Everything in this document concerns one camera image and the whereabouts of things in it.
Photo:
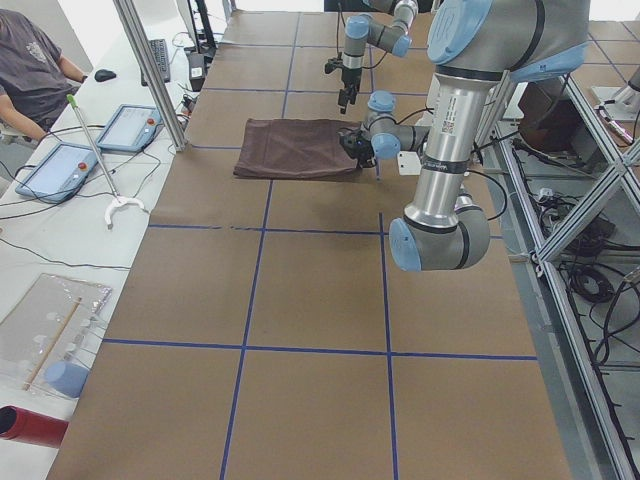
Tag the reacher grabber stick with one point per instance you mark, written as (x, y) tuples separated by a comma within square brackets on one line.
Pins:
[(118, 201)]

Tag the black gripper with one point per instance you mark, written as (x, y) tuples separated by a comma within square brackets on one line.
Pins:
[(364, 151), (349, 78)]

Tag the far blue teach pendant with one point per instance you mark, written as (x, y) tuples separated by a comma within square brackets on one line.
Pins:
[(130, 129)]

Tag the black power adapter box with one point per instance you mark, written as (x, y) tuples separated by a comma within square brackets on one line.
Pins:
[(196, 71)]

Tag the black computer mouse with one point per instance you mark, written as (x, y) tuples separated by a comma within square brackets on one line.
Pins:
[(103, 75)]

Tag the wooden stick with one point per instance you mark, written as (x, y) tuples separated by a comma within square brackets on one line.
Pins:
[(50, 346)]

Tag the aluminium frame post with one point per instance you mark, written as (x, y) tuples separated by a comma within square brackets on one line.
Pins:
[(138, 41)]

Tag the aluminium truss frame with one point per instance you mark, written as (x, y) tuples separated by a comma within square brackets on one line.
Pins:
[(571, 169)]

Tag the clear plastic bag with items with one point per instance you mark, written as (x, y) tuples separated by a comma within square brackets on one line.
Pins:
[(28, 327)]

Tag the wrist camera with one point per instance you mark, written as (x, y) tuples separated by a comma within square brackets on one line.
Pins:
[(333, 64), (348, 138)]

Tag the seated person in grey shirt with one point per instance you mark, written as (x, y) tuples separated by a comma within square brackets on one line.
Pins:
[(36, 77)]

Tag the light blue plastic cup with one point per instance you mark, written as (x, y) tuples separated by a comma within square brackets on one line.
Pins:
[(67, 378)]

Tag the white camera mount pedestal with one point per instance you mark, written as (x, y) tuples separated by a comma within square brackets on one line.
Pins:
[(410, 162)]

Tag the red cylinder tube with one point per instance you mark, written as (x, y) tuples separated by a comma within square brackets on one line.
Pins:
[(26, 426)]

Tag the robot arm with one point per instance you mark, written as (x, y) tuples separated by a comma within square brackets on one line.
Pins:
[(471, 44), (362, 30)]

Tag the near blue teach pendant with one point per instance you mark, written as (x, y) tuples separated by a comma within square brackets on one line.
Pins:
[(59, 175)]

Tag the dark brown t-shirt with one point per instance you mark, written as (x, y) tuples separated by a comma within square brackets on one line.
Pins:
[(293, 149)]

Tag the black keyboard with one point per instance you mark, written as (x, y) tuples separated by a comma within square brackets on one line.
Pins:
[(160, 54)]

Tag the blue teach pendant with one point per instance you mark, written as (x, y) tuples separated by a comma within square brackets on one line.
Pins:
[(130, 129), (59, 175)]

